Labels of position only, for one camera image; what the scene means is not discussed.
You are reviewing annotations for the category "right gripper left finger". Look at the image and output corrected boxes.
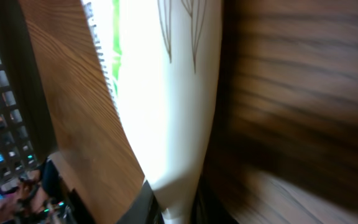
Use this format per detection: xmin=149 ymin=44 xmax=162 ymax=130
xmin=116 ymin=180 xmax=163 ymax=224

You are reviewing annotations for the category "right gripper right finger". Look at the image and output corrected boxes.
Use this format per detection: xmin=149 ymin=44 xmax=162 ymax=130
xmin=190 ymin=175 xmax=238 ymax=224

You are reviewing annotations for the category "white tube with gold cap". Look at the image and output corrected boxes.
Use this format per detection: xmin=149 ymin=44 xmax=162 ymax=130
xmin=82 ymin=0 xmax=223 ymax=223

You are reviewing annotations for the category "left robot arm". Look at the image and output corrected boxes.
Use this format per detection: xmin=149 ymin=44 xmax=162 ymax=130
xmin=0 ymin=158 xmax=95 ymax=223

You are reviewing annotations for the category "grey plastic shopping basket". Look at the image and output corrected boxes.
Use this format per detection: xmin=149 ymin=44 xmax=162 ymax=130
xmin=0 ymin=0 xmax=56 ymax=186

